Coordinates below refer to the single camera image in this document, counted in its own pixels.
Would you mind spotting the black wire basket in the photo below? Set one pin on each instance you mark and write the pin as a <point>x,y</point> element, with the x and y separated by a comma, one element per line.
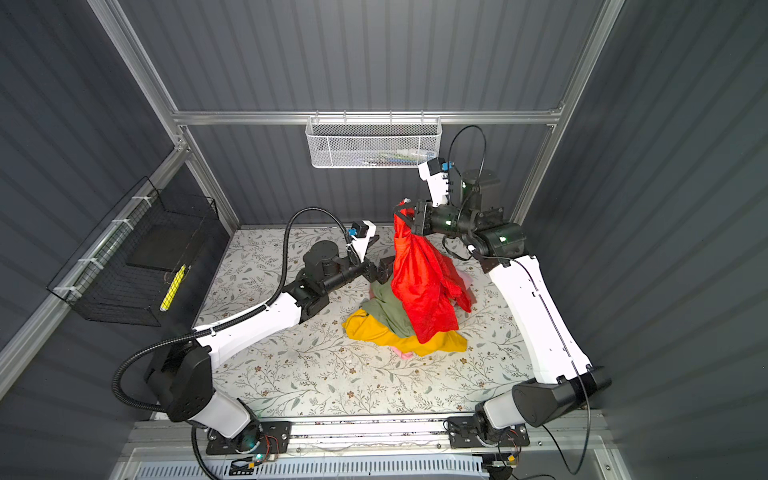
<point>125,273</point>

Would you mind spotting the green cloth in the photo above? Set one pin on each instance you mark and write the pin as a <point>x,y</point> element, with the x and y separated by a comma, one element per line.
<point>388,310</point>

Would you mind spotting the yellow cloth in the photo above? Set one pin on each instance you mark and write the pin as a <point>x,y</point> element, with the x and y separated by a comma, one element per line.
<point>362,326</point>

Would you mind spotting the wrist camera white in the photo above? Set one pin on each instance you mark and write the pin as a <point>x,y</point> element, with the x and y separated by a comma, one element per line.
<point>362,234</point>
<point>435,173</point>

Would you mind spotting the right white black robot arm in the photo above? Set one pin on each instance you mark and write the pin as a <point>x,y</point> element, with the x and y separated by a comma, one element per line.
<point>564,377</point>

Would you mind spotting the dusty rose cloth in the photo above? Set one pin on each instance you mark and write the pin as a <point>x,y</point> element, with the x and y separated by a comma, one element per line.
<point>465,281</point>

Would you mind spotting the items in white basket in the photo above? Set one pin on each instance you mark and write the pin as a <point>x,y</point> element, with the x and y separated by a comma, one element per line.
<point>403,157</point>

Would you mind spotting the red cloth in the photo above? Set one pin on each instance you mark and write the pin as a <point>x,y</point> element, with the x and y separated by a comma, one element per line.
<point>425,281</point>

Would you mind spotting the light pink cloth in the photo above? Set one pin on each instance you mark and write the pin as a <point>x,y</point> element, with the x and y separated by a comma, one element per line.
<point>400,354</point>

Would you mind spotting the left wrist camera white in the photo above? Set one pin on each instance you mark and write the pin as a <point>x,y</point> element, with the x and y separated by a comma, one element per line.
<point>362,234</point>

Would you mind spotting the white vented panel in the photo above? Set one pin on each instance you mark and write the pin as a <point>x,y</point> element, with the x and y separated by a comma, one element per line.
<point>360,467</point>

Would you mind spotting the white wire basket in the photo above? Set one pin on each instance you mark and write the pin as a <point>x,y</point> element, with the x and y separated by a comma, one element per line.
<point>332,145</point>

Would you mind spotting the aluminium mounting rail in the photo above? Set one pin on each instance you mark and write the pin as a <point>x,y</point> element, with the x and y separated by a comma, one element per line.
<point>370,435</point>

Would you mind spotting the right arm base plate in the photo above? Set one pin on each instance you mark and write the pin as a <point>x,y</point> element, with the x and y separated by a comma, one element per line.
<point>467,432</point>

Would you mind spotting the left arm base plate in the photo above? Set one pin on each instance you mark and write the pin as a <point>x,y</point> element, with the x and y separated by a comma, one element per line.
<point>261,438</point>

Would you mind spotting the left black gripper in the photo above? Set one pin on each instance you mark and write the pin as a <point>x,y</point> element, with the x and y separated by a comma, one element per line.
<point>382,273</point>

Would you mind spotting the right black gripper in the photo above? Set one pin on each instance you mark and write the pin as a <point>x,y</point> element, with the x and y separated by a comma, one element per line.
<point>419,223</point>

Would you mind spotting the yellow marker pen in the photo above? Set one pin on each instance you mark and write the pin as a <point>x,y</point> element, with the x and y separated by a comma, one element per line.
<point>173,289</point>

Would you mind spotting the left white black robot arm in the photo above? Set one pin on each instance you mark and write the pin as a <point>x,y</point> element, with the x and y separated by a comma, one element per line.
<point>181,375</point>

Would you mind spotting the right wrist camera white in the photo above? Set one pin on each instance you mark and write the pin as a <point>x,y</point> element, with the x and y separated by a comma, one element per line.
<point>435,173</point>

